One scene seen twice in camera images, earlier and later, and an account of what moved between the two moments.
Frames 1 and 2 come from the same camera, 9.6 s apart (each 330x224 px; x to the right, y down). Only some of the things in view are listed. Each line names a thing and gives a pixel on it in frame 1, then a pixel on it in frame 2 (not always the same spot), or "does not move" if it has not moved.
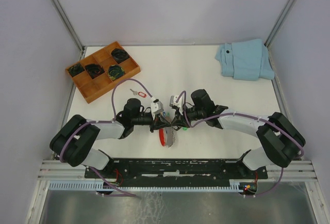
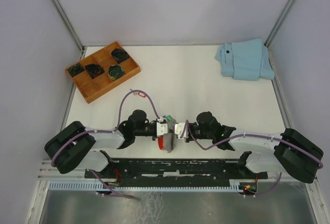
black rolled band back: x=119 y=55 does not move
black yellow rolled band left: x=76 y=69 does not move
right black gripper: x=180 y=121 -> x=189 y=139
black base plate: x=121 y=170 does not move
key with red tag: x=139 y=93 does not move
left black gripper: x=159 y=122 -> x=154 y=138
